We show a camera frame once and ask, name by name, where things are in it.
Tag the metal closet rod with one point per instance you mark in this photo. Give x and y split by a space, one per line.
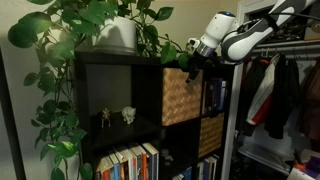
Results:
297 47

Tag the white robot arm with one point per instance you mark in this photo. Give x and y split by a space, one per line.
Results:
223 31

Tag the black cube bookshelf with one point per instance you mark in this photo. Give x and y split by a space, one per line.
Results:
117 81

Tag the black hanging garment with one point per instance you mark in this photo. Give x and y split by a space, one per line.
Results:
285 96

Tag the woven bamboo basket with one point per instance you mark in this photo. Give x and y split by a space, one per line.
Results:
210 134
180 100

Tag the white elephant figurine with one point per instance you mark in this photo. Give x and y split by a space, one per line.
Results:
128 114

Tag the white ceramic plant pot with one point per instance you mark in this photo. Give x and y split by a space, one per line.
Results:
117 35

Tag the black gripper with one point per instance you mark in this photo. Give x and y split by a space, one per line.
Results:
194 65

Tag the row of colourful books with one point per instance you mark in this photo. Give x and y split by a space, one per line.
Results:
132 162

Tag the green pothos plant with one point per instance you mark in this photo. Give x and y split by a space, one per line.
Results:
56 32

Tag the bottom right shelf books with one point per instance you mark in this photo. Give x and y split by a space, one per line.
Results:
205 170

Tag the upper shelf dark books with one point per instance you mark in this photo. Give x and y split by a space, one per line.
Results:
214 95

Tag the small brass figurine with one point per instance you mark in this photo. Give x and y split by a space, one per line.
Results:
106 114

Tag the white red hanging jacket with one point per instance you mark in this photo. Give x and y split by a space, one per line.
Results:
262 100

